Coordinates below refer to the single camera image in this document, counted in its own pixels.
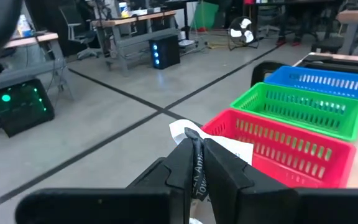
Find red plastic basket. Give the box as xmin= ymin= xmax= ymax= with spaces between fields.
xmin=201 ymin=108 xmax=357 ymax=189

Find black stool base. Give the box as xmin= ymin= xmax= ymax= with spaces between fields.
xmin=311 ymin=37 xmax=344 ymax=54

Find person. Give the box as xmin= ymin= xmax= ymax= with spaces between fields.
xmin=275 ymin=2 xmax=306 ymax=47

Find green-lit computer tower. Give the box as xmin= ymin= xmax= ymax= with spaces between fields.
xmin=0 ymin=77 xmax=55 ymax=138

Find wooden desk grey legs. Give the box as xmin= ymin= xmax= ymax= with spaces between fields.
xmin=336 ymin=0 xmax=358 ymax=57
xmin=90 ymin=9 xmax=180 ymax=77
xmin=0 ymin=30 xmax=74 ymax=102

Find blue plastic basket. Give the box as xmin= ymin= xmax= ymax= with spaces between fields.
xmin=263 ymin=65 xmax=358 ymax=102

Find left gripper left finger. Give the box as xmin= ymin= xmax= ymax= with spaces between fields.
xmin=14 ymin=138 xmax=199 ymax=224

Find blue-lit computer tower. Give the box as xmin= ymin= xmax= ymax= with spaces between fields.
xmin=148 ymin=33 xmax=181 ymax=70

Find white and blue package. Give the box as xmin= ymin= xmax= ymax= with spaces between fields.
xmin=17 ymin=14 xmax=34 ymax=38

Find yellow floor cable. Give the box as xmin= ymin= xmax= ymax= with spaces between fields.
xmin=205 ymin=40 xmax=239 ymax=50

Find white floor box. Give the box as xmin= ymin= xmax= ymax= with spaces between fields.
xmin=178 ymin=39 xmax=198 ymax=49

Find grey office chair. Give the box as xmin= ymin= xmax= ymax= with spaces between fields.
xmin=57 ymin=4 xmax=101 ymax=60

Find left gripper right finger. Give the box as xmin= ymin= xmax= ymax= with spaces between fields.
xmin=203 ymin=138 xmax=358 ymax=224

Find black floor fan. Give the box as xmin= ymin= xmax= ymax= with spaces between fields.
xmin=227 ymin=16 xmax=260 ymax=52

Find black frame handle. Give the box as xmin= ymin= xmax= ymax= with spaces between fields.
xmin=250 ymin=60 xmax=288 ymax=88

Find black-print towelette packet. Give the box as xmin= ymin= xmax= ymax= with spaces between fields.
xmin=168 ymin=119 xmax=255 ymax=224

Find green plastic basket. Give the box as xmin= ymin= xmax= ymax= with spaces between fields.
xmin=229 ymin=82 xmax=358 ymax=142

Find blue and yellow canister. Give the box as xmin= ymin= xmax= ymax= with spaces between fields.
xmin=118 ymin=1 xmax=129 ymax=18

